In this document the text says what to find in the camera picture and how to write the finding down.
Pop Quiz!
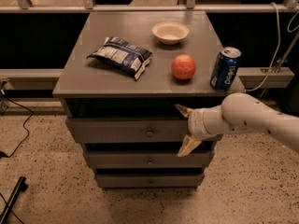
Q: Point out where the grey wooden drawer cabinet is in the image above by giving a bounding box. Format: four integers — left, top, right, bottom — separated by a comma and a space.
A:
52, 10, 247, 190

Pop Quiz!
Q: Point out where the orange fruit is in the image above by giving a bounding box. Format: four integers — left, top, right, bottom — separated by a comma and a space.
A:
171, 54, 196, 80

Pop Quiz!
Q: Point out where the grey top drawer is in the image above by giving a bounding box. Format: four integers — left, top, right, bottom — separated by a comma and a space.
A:
65, 115, 223, 144

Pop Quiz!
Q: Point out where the grey middle drawer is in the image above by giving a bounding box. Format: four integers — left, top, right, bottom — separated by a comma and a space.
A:
83, 150, 214, 169

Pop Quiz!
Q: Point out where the blue pepsi can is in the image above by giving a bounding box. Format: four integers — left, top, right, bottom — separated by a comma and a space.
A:
210, 47, 241, 91

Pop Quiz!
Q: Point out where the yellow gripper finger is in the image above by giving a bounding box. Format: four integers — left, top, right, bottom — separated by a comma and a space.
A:
178, 134, 202, 157
175, 104, 192, 118

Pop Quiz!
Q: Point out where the white bowl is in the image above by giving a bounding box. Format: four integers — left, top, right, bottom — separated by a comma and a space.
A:
152, 21, 189, 45

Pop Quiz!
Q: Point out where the black bar on floor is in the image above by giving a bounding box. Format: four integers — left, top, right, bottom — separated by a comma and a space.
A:
0, 176, 28, 224

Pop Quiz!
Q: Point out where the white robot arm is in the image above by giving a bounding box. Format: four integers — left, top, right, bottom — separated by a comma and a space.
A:
176, 93, 299, 157

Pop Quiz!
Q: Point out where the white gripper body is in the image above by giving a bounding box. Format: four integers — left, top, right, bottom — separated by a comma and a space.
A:
188, 108, 209, 140

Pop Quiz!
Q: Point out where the grey bottom drawer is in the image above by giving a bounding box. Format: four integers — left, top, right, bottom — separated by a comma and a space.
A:
95, 174, 205, 189

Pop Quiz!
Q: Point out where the grey drawer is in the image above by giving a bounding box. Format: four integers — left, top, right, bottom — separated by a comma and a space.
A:
83, 150, 214, 169
95, 174, 205, 189
65, 115, 223, 144

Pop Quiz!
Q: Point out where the white hanging cable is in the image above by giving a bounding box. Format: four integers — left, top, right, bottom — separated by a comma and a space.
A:
245, 2, 281, 93

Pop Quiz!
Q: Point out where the blue chip bag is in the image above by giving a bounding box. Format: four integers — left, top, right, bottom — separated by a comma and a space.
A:
88, 36, 152, 80

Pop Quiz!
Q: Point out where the black floor cable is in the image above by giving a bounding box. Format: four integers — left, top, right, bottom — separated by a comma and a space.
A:
0, 87, 35, 159

